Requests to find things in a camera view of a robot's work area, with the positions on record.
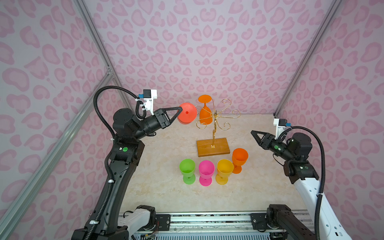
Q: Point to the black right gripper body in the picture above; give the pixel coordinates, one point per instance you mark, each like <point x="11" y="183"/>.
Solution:
<point x="279" y="148"/>

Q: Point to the green wine glass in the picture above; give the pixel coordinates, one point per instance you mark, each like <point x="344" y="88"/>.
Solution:
<point x="187" y="168"/>

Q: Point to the aluminium frame profile corner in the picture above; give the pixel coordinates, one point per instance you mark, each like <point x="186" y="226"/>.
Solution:
<point x="85" y="14"/>
<point x="314" y="44"/>

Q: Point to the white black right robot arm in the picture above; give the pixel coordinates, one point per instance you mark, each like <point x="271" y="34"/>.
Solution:
<point x="309" y="184"/>

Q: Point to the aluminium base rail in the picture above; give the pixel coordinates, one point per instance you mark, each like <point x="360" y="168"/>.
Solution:
<point x="212" y="226"/>

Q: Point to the yellow wine glass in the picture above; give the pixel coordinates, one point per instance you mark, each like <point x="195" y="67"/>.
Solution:
<point x="225" y="169"/>

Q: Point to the orange wine glass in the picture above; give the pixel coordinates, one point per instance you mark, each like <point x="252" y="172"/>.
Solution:
<point x="239" y="158"/>
<point x="205" y="113"/>

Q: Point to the orange back wine glass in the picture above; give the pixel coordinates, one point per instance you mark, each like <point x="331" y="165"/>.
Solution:
<point x="205" y="113"/>

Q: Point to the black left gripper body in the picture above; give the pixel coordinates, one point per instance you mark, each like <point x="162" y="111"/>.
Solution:
<point x="158" y="115"/>

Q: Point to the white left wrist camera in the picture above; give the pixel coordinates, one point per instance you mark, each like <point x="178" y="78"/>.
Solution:
<point x="148" y="97"/>

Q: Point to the gold wire wine glass rack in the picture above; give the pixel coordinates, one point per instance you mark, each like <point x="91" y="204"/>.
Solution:
<point x="219" y="115"/>

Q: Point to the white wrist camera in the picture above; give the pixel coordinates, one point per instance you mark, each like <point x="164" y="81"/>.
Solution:
<point x="281" y="125"/>
<point x="148" y="97"/>

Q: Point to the orange front wine glass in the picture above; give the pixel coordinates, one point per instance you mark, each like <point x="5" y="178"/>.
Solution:
<point x="239" y="158"/>

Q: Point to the aluminium diagonal frame bar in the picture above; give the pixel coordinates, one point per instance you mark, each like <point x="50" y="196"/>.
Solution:
<point x="47" y="195"/>

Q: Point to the pink wine glass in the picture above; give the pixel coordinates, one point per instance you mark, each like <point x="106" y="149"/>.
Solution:
<point x="206" y="171"/>

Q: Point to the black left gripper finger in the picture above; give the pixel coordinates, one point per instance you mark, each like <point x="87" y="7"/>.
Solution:
<point x="175" y="116"/>
<point x="175" y="111"/>

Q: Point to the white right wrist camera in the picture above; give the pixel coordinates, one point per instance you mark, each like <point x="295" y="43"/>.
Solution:
<point x="281" y="125"/>

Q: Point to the aluminium frame profile left corner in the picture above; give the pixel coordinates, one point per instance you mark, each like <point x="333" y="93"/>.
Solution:
<point x="85" y="14"/>

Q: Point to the red wine glass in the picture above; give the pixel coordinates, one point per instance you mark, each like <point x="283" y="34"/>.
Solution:
<point x="189" y="113"/>

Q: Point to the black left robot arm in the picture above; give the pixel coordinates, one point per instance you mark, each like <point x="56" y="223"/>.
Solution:
<point x="121" y="163"/>

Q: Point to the aluminium frame profile right corner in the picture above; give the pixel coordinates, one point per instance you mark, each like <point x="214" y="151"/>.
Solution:
<point x="314" y="44"/>

